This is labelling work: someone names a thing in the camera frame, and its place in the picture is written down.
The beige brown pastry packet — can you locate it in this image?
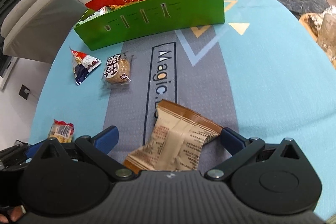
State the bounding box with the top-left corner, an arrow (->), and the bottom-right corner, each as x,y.
123,100 -> 222,174

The round brown cake packet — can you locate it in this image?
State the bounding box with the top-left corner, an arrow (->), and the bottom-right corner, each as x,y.
102,52 -> 134,88

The light green peanut snack bag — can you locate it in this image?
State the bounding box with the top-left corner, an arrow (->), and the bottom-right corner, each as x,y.
78,6 -> 109,25

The person's left hand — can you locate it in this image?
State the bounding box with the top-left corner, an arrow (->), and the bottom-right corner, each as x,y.
0,205 -> 26,223

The small red yellow snack packet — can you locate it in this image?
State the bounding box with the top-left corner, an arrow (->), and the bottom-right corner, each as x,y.
48,119 -> 74,143

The light blue table mat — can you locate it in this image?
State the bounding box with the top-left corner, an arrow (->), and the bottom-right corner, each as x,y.
29,0 -> 335,219

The blue red triangular snack packet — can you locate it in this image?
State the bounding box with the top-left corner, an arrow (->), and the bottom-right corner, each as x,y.
70,49 -> 101,86

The beige sofa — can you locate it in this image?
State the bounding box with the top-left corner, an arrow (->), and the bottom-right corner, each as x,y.
1,0 -> 91,64

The green cardboard box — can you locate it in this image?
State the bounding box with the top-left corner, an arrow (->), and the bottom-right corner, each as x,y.
74,0 -> 225,51

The glass mug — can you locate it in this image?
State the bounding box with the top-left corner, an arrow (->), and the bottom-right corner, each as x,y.
317,6 -> 336,68

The small wooden side table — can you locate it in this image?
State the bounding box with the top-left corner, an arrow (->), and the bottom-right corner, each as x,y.
299,6 -> 335,68

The wall power socket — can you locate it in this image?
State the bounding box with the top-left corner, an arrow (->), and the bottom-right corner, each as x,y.
18,84 -> 31,100

